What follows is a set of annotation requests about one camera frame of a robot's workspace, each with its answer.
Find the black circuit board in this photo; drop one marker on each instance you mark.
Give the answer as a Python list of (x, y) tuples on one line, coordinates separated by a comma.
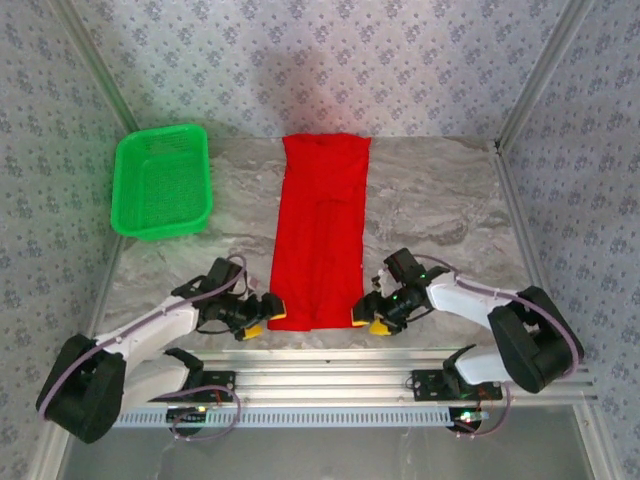
[(467, 420), (187, 417)]

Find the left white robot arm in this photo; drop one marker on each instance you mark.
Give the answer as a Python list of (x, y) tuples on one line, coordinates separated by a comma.
[(150, 330)]

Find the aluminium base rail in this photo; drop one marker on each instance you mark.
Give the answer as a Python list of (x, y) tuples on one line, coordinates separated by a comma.
[(325, 380)]

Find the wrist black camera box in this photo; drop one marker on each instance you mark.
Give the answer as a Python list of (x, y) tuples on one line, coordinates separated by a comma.
[(225, 275), (402, 265)]

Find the green plastic basket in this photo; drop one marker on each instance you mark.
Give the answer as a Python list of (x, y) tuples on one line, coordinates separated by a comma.
[(160, 185)]

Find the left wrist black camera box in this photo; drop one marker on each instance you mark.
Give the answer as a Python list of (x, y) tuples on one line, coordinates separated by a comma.
[(225, 275)]

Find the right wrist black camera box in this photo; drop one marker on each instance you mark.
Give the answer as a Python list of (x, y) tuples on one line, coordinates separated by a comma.
[(402, 265)]

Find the red t-shirt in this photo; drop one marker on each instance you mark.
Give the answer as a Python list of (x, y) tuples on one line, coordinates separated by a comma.
[(320, 225)]

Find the short aluminium frame post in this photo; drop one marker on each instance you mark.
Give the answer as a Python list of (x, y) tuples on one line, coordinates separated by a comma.
[(597, 445)]

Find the grey metal panel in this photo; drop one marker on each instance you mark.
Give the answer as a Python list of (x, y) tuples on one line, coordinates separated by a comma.
[(325, 455)]

